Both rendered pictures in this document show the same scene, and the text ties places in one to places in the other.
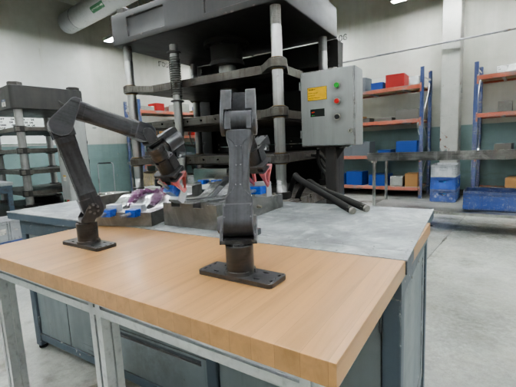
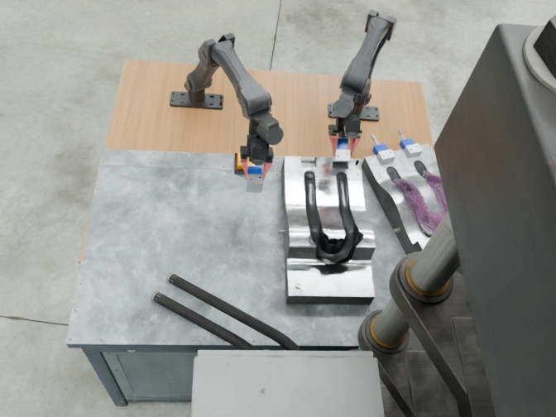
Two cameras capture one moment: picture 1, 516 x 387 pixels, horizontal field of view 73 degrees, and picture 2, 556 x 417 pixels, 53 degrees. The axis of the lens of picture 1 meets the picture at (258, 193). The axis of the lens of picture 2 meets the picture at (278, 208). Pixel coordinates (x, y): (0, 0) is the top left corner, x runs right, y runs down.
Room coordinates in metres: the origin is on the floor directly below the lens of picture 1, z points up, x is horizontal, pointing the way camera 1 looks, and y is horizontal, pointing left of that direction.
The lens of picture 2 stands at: (2.09, -0.63, 2.35)
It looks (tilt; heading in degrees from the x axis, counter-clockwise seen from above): 56 degrees down; 139
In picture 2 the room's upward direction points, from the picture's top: 10 degrees clockwise
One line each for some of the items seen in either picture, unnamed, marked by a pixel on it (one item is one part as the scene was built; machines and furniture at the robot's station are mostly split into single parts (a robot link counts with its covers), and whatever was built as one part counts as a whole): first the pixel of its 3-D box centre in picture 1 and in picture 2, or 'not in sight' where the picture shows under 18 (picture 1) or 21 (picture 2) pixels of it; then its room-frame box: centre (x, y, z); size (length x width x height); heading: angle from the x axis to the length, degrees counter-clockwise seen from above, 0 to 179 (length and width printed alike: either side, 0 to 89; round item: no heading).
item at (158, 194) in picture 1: (154, 193); (430, 198); (1.58, 0.47, 0.90); 0.26 x 0.18 x 0.08; 166
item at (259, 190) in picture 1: (256, 190); (254, 170); (1.22, 0.00, 0.93); 0.13 x 0.05 x 0.05; 149
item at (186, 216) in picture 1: (228, 199); (326, 222); (1.47, 0.13, 0.87); 0.50 x 0.26 x 0.14; 148
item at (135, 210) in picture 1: (131, 213); (379, 148); (1.31, 0.48, 0.86); 0.13 x 0.05 x 0.05; 166
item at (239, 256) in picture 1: (239, 259); (196, 93); (0.76, 0.05, 0.84); 0.20 x 0.07 x 0.08; 57
